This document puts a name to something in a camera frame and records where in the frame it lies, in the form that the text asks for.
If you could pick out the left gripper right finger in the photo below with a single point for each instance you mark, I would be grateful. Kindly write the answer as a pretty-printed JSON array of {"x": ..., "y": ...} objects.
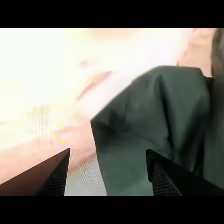
[{"x": 173, "y": 181}]

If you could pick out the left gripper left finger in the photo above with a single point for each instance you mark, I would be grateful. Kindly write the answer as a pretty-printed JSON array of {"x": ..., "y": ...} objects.
[{"x": 50, "y": 179}]

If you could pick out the dark green garment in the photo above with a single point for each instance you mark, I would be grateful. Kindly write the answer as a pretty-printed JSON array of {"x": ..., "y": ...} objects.
[{"x": 153, "y": 110}]

